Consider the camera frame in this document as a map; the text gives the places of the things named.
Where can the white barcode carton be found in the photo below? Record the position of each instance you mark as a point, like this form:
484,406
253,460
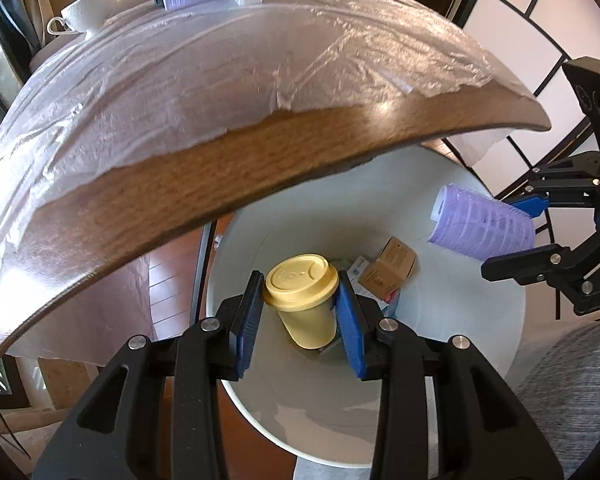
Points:
356,271

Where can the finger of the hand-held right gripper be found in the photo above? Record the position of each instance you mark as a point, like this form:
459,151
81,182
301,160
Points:
520,267
532,205

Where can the yellow lidded paper cup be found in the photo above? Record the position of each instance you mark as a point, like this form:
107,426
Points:
305,320

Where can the white round trash bin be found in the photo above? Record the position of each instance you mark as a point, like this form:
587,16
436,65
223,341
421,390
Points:
470,320

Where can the grey woven fabric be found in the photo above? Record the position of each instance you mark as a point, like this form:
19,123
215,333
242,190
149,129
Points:
570,400

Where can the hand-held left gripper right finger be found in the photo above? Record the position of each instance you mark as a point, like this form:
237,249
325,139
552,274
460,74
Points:
352,330

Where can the white ceramic cup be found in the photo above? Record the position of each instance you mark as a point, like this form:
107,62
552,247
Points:
87,10

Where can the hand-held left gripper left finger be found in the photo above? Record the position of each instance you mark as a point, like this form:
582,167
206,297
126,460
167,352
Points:
247,325

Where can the wooden table with plastic cover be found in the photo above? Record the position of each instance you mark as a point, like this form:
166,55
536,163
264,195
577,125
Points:
205,70

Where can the white panel screen black frame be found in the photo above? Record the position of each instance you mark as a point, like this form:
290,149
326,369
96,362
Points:
520,15

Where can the brown cardboard box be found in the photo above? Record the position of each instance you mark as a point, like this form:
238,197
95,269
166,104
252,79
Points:
390,267

